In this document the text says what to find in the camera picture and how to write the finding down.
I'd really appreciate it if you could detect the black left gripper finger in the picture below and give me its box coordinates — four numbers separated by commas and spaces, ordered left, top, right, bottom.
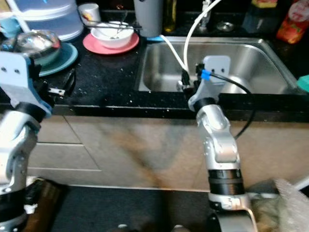
62, 68, 78, 98

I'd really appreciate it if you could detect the shiny steel bowl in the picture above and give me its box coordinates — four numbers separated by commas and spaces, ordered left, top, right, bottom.
14, 30, 62, 66

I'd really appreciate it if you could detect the teal plate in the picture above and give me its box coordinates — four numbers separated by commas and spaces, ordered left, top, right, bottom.
39, 43, 79, 77

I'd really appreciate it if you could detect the beige drawer front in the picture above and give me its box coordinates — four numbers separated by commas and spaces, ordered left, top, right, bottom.
29, 143, 102, 171
29, 116, 83, 145

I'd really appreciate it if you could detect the pink plate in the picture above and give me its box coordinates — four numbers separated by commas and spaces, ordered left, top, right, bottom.
83, 31, 140, 55

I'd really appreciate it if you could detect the round steel countertop fitting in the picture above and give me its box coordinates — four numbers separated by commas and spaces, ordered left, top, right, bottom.
215, 19, 236, 33

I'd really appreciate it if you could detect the white bowl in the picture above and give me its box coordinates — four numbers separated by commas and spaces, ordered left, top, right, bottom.
91, 21, 135, 49

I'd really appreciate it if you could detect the white sink faucet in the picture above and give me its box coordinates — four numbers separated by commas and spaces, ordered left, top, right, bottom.
200, 0, 214, 27

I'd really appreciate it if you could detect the yellow oil bottle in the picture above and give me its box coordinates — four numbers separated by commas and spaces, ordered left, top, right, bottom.
163, 0, 177, 33

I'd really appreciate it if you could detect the black chopstick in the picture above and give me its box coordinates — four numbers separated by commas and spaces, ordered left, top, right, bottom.
84, 22, 143, 30
83, 19, 142, 28

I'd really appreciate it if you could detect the stainless steel sink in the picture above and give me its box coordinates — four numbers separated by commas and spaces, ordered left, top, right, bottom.
138, 36, 301, 95

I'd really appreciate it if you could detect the blue white plastic container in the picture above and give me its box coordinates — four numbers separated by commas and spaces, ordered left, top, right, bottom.
7, 0, 84, 42

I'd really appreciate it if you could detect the grey canister with red button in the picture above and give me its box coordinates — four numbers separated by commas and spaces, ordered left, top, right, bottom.
134, 0, 164, 38

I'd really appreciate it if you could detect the white printed mug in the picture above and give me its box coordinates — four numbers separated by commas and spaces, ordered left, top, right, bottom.
78, 2, 101, 26

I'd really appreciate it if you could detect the dark blue container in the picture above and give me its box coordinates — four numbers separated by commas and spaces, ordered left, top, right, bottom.
241, 0, 281, 34

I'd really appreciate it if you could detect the light blue cup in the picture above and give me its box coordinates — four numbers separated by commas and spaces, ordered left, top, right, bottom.
0, 11, 22, 38

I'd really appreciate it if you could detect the beige sink cabinet front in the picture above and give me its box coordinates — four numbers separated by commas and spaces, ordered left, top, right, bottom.
65, 115, 309, 190

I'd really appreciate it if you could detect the red orange pouch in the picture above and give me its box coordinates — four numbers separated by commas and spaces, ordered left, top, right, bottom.
276, 0, 309, 45

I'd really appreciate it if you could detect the olive green sack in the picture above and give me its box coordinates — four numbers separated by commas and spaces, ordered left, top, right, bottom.
246, 180, 290, 232

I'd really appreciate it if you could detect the clear bubble wrap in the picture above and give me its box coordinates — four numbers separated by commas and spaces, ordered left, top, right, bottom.
273, 178, 309, 232

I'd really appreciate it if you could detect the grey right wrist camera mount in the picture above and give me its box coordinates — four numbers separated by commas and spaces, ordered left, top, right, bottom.
188, 55, 231, 109

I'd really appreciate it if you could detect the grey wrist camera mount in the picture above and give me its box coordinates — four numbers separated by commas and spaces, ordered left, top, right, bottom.
0, 51, 52, 117
188, 55, 231, 109

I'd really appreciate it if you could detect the white flexible hose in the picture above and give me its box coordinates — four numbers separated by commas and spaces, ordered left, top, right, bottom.
158, 0, 223, 73

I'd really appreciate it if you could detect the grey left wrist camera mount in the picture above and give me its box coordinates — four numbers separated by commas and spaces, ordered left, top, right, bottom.
0, 51, 52, 117

